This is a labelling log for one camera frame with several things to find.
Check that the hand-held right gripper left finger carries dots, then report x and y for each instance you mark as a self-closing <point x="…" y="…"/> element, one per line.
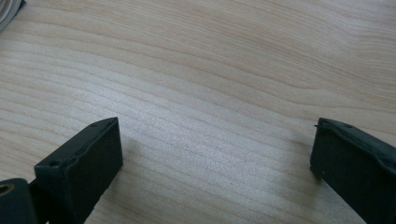
<point x="81" y="169"/>

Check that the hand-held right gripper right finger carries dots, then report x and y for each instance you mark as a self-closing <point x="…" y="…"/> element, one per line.
<point x="355" y="174"/>

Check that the white round object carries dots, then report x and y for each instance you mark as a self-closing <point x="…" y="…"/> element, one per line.
<point x="7" y="10"/>

